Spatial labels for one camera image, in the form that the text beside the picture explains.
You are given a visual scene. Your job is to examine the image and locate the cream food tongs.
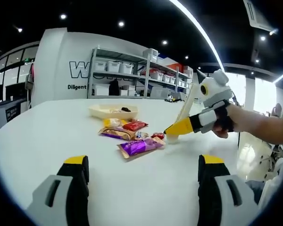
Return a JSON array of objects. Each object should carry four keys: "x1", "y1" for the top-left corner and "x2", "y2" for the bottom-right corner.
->
[{"x1": 166, "y1": 81, "x2": 196, "y2": 145}]

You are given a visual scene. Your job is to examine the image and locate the person's right hand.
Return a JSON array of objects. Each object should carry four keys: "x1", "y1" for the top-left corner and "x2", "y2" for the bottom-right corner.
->
[{"x1": 212, "y1": 103, "x2": 241, "y2": 139}]

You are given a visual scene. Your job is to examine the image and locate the ceiling air vent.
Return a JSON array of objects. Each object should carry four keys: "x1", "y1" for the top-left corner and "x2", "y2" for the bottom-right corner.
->
[{"x1": 243, "y1": 0, "x2": 274, "y2": 31}]

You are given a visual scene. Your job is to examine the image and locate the grey metal shelving rack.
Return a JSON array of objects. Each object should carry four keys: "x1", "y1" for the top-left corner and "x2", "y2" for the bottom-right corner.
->
[{"x1": 86, "y1": 47, "x2": 194, "y2": 99}]

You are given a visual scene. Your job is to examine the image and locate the hanging grey device red strap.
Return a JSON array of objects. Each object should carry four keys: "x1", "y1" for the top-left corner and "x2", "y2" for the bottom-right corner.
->
[{"x1": 25, "y1": 63, "x2": 36, "y2": 109}]

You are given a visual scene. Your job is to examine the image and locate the white cardboard box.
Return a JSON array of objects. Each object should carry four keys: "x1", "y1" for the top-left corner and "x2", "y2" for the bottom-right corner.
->
[{"x1": 92, "y1": 84, "x2": 110, "y2": 96}]

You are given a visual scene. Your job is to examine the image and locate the grey flat panel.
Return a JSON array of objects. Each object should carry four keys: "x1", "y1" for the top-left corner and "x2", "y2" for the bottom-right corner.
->
[{"x1": 150, "y1": 87, "x2": 170, "y2": 98}]

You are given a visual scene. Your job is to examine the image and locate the yellow bun food packet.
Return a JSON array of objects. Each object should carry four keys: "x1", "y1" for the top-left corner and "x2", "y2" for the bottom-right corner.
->
[{"x1": 103, "y1": 117, "x2": 128, "y2": 128}]

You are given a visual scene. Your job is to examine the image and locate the long ceiling light strip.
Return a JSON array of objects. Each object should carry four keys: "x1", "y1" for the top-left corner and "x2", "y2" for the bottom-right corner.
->
[{"x1": 169, "y1": 0, "x2": 225, "y2": 71}]

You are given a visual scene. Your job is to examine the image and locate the black backpack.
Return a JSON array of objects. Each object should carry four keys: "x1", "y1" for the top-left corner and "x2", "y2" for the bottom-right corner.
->
[{"x1": 108, "y1": 79, "x2": 120, "y2": 96}]

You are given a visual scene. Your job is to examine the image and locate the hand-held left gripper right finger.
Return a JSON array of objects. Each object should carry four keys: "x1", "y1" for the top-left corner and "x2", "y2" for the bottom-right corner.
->
[{"x1": 198, "y1": 154, "x2": 260, "y2": 226}]

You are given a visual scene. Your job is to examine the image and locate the black monitor on pole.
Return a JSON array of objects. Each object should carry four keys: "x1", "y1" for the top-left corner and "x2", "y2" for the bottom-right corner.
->
[{"x1": 196, "y1": 69, "x2": 208, "y2": 82}]

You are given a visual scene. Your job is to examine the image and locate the cream plastic container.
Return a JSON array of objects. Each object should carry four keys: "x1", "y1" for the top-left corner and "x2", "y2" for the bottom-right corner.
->
[{"x1": 88, "y1": 104, "x2": 139, "y2": 119}]

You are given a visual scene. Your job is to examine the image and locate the blue white candy food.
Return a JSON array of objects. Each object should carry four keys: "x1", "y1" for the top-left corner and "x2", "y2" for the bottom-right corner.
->
[{"x1": 134, "y1": 131, "x2": 150, "y2": 140}]

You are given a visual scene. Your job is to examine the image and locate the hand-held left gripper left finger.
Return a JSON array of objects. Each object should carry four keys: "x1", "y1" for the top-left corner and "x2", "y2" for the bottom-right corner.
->
[{"x1": 25, "y1": 154, "x2": 90, "y2": 226}]

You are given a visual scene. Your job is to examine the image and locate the person's blue jeans leg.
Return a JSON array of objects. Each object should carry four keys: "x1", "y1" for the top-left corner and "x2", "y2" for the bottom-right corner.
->
[{"x1": 246, "y1": 180, "x2": 266, "y2": 203}]

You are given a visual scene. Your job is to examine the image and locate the dark grey cabinet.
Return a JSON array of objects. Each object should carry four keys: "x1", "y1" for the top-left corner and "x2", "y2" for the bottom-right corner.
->
[{"x1": 0, "y1": 97, "x2": 29, "y2": 125}]

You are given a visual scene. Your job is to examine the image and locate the large purple food packet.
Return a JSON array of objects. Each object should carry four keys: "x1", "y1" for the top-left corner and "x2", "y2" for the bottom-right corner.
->
[{"x1": 117, "y1": 137, "x2": 166, "y2": 163}]

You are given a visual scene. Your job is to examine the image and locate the brown purple food packet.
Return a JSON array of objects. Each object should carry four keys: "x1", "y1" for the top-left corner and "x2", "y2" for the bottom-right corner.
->
[{"x1": 98, "y1": 126, "x2": 136, "y2": 140}]

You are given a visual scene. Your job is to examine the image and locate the white office chair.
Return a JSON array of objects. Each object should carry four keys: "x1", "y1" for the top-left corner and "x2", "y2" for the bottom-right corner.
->
[{"x1": 259, "y1": 141, "x2": 283, "y2": 179}]

